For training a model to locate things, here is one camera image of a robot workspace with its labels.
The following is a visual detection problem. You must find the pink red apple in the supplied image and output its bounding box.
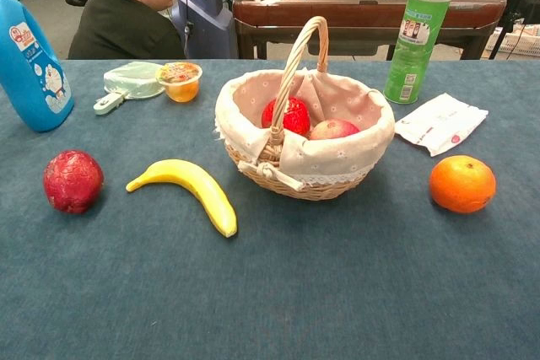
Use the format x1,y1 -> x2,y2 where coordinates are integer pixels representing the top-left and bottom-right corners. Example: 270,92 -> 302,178
309,118 -> 361,142

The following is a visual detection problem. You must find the yellow banana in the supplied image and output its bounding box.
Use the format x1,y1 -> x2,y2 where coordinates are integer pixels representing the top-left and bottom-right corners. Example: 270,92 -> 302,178
125,159 -> 239,239

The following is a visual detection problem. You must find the orange fruit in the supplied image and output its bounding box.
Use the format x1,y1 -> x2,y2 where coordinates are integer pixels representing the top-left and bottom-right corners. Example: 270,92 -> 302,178
429,154 -> 498,215

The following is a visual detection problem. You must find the blue table cloth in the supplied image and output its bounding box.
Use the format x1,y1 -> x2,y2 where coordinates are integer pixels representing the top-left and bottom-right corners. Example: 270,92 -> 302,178
0,58 -> 540,360

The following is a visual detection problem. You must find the green chips can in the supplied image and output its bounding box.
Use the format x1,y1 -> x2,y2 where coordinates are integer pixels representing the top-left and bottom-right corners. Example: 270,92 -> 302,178
383,0 -> 456,105

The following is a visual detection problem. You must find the bright red fruit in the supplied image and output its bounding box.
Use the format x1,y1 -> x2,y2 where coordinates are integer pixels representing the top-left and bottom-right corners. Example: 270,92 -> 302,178
261,96 -> 312,137

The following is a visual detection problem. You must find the dark red round fruit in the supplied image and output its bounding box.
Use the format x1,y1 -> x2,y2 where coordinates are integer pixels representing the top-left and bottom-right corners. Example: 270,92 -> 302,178
42,149 -> 105,215

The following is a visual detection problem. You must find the wicker basket with cloth liner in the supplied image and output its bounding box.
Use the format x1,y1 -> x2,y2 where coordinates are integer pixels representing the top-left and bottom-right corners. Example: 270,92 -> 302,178
213,15 -> 397,202

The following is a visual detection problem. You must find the black tripod leg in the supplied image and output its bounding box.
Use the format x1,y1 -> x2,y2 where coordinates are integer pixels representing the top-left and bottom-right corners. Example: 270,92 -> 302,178
489,0 -> 540,61

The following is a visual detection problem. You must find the white plastic crate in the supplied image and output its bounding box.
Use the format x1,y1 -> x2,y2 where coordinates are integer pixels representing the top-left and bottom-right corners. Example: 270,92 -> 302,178
485,24 -> 540,58

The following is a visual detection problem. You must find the white wet wipes pack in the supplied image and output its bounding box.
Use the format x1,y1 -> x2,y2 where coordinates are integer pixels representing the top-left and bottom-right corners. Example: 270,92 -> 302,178
394,92 -> 489,158

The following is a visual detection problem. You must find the brown mahjong table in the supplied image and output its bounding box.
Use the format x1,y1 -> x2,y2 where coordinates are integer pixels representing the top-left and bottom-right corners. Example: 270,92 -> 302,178
232,0 -> 507,61

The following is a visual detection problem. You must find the pale green handheld fan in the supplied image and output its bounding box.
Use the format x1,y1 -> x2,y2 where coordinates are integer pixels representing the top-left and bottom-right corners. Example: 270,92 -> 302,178
93,61 -> 166,116

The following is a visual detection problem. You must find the man in dark jacket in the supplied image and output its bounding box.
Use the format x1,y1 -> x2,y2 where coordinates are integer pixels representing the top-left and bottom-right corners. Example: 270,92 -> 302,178
67,0 -> 187,61

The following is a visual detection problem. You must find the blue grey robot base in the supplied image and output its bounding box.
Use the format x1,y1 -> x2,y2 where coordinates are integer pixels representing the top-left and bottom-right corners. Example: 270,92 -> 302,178
170,0 -> 240,60

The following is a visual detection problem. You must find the fruit jelly cup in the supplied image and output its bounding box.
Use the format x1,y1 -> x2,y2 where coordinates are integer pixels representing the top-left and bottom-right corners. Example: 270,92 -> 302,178
155,62 -> 203,104

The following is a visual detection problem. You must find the blue detergent bottle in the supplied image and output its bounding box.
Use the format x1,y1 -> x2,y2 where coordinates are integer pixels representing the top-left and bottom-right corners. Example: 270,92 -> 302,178
0,0 -> 76,133

